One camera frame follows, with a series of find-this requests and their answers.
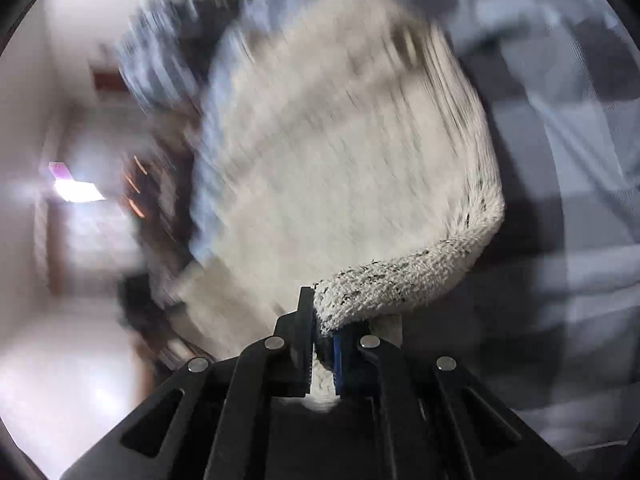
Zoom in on ceiling light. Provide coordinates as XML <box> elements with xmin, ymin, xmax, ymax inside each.
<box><xmin>50</xmin><ymin>160</ymin><xmax>108</xmax><ymax>203</ymax></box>

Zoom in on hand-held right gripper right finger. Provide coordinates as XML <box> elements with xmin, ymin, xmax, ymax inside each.
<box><xmin>332</xmin><ymin>327</ymin><xmax>583</xmax><ymax>480</ymax></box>

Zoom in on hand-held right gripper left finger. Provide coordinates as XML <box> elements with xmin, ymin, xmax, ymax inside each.
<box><xmin>60</xmin><ymin>286</ymin><xmax>316</xmax><ymax>480</ymax></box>

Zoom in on blue grey checkered blanket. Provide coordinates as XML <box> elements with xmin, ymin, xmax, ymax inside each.
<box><xmin>115</xmin><ymin>0</ymin><xmax>636</xmax><ymax>461</ymax></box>

